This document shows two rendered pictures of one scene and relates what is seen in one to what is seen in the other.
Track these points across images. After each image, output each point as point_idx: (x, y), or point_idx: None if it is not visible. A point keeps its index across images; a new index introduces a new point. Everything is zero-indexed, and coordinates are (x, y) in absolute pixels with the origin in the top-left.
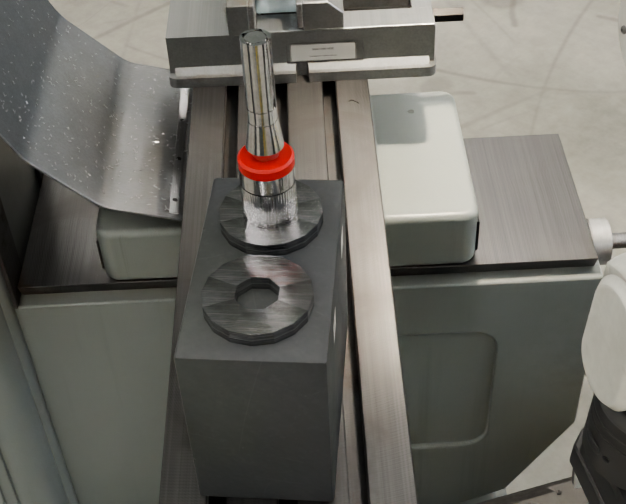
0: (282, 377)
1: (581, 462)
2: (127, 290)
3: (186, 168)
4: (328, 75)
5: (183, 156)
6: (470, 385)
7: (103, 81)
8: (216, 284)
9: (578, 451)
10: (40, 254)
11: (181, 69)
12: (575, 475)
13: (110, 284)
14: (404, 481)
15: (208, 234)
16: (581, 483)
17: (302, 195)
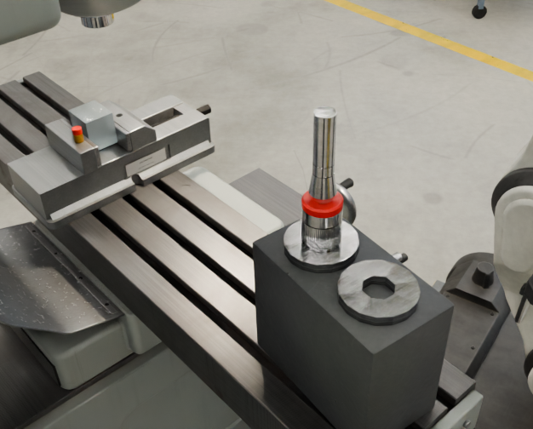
0: (431, 329)
1: None
2: (80, 393)
3: (121, 273)
4: (155, 176)
5: (82, 275)
6: None
7: None
8: (349, 296)
9: None
10: None
11: (54, 214)
12: (522, 314)
13: (69, 395)
14: (453, 372)
15: (295, 274)
16: None
17: None
